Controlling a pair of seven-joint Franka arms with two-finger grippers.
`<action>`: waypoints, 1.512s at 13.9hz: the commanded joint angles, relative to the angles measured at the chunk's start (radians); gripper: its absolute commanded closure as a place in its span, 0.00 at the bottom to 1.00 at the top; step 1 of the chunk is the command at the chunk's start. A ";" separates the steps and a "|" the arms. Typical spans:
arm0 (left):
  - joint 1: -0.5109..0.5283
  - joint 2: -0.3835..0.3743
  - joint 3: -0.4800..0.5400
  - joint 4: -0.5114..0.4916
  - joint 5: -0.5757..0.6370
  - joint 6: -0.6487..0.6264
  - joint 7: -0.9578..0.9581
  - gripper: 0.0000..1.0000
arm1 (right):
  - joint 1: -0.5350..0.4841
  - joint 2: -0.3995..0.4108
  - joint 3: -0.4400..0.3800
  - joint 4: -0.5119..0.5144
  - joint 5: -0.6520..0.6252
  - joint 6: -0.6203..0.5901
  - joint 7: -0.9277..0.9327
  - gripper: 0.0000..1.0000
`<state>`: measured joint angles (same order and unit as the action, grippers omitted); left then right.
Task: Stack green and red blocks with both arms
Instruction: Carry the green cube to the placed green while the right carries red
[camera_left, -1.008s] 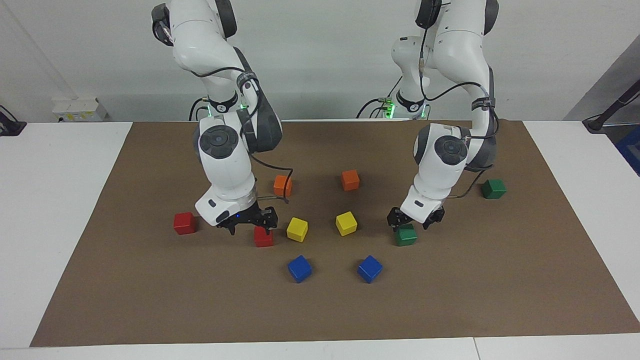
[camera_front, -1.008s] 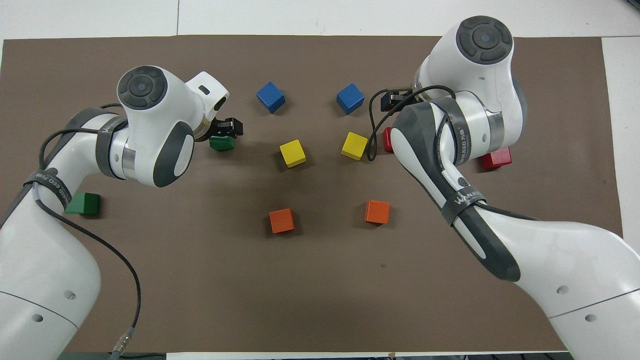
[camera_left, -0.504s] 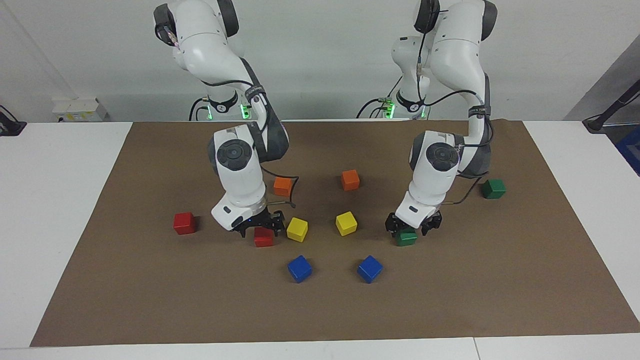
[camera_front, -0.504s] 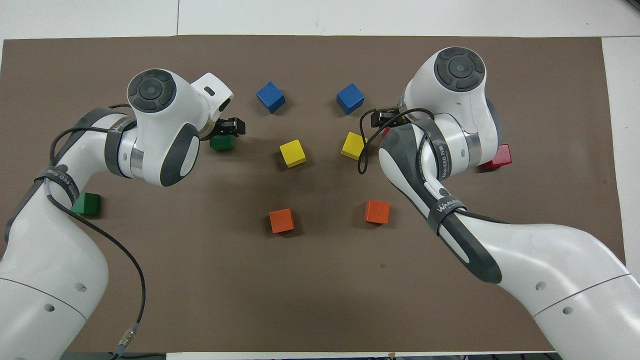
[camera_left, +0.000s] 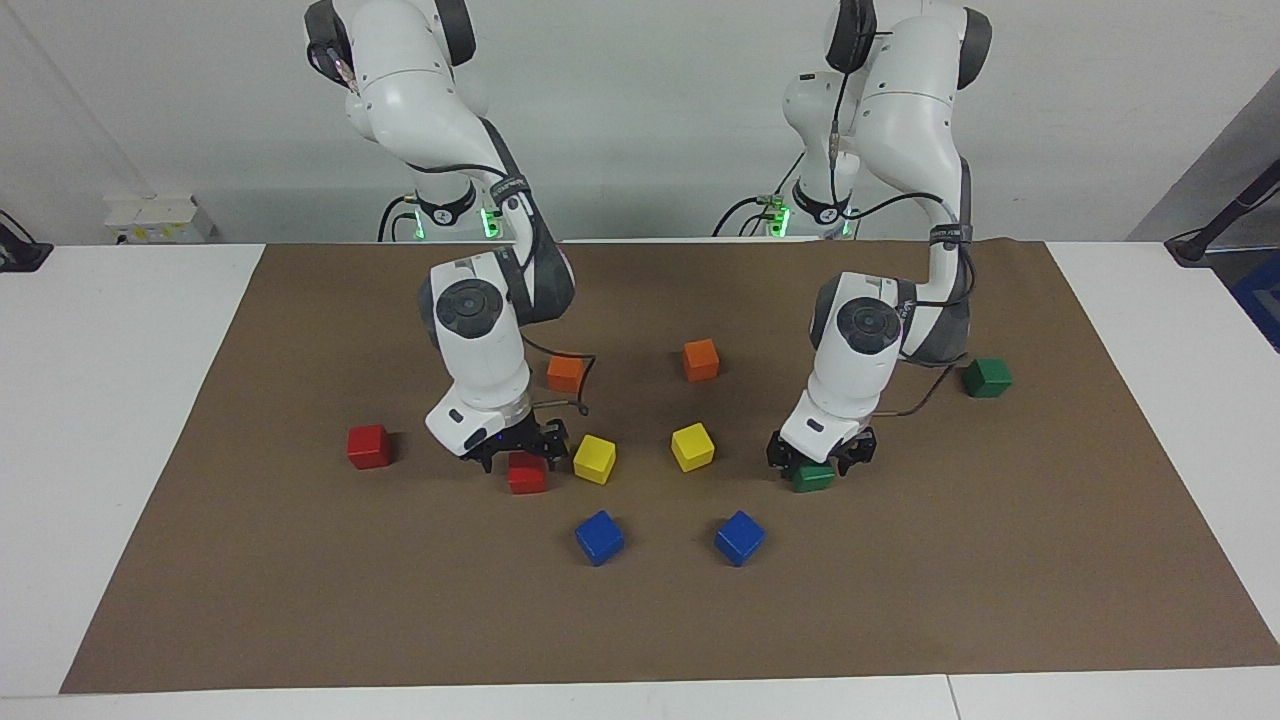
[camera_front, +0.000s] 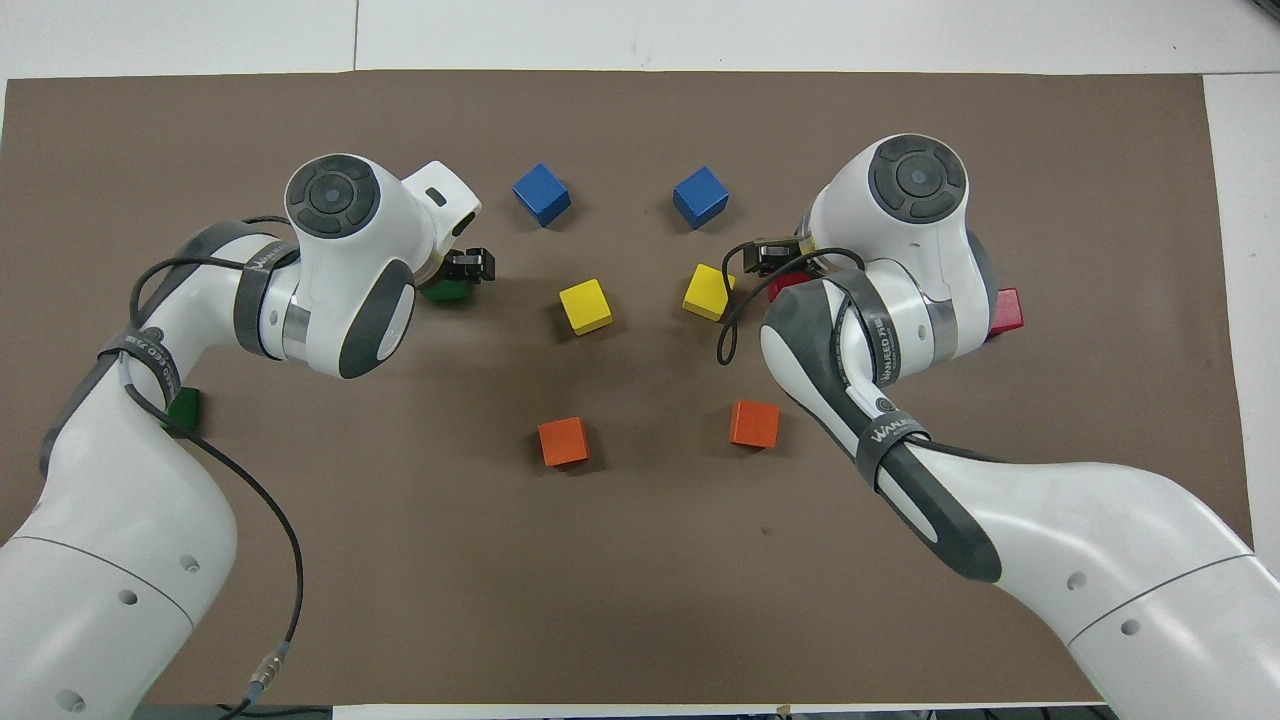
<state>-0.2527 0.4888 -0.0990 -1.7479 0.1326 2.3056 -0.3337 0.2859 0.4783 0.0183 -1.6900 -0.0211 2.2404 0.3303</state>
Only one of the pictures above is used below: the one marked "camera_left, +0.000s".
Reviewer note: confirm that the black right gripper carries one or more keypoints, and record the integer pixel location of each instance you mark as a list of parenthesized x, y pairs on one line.
[(510, 438)]

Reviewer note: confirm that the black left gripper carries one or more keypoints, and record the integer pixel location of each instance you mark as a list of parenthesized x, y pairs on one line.
[(825, 453)]

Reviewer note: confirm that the red wooden cube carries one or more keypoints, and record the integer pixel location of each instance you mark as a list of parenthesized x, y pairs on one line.
[(527, 478), (369, 446)]

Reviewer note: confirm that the green wooden cube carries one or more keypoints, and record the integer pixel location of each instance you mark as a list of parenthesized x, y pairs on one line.
[(988, 377), (813, 480)]

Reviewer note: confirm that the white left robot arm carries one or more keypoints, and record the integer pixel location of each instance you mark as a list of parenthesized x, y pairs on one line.
[(860, 370)]

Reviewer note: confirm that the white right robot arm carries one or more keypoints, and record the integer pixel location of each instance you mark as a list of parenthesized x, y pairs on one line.
[(480, 350)]

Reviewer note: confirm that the yellow wooden cube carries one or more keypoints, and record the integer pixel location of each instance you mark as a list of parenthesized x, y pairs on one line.
[(594, 459), (693, 446)]

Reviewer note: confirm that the orange wooden cube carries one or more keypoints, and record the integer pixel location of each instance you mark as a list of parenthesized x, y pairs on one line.
[(563, 378), (700, 360)]

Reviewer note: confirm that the blue wooden cube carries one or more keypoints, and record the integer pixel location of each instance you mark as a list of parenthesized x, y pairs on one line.
[(740, 537), (599, 537)]

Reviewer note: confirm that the brown table mat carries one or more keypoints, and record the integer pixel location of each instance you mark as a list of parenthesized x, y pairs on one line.
[(640, 620)]

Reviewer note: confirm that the blue box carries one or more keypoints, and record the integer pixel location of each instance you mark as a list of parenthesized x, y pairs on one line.
[(1262, 300)]

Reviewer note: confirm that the black clamp base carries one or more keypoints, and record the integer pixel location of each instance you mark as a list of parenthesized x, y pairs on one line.
[(20, 255)]

